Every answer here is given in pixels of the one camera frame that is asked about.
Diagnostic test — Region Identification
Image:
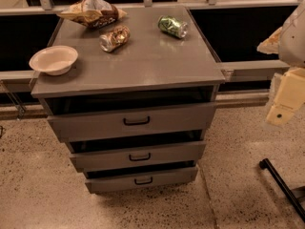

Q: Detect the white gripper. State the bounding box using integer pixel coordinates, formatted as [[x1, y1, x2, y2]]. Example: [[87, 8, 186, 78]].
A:
[[256, 0, 305, 126]]

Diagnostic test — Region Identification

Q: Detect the grey drawer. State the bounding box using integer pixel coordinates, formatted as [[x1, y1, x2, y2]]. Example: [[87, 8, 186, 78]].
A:
[[47, 103, 215, 142], [71, 141, 206, 172], [85, 166, 197, 194]]

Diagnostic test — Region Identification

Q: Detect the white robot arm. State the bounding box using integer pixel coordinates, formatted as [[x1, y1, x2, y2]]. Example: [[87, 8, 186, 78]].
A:
[[256, 0, 305, 126]]

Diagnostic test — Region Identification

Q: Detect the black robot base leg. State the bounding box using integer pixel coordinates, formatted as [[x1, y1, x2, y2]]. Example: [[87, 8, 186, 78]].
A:
[[259, 158, 305, 222]]

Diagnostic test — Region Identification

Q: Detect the grey bottom drawer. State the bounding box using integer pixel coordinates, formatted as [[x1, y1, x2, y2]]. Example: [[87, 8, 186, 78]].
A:
[[85, 166, 197, 194]]

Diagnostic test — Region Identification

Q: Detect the grey drawer cabinet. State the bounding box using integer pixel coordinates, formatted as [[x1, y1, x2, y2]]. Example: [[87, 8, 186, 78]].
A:
[[31, 7, 224, 180]]

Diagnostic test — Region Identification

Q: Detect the grey top drawer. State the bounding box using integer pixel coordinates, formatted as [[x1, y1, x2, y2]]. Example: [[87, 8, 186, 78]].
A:
[[47, 103, 215, 142]]

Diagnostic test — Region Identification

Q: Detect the green soda can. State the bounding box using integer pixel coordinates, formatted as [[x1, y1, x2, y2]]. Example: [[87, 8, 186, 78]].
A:
[[157, 15, 188, 39]]

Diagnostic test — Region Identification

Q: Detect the brown soda can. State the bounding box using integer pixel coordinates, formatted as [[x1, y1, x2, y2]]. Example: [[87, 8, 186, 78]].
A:
[[99, 25, 131, 52]]

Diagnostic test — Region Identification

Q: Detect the chip bag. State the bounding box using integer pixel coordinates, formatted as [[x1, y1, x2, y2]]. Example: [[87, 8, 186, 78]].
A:
[[58, 0, 127, 29]]

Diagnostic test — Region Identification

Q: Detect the white bowl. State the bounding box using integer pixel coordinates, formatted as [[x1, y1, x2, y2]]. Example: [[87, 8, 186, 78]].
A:
[[29, 46, 78, 75]]

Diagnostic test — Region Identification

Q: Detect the metal railing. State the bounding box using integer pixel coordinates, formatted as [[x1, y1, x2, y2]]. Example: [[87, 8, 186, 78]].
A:
[[1, 3, 294, 117]]

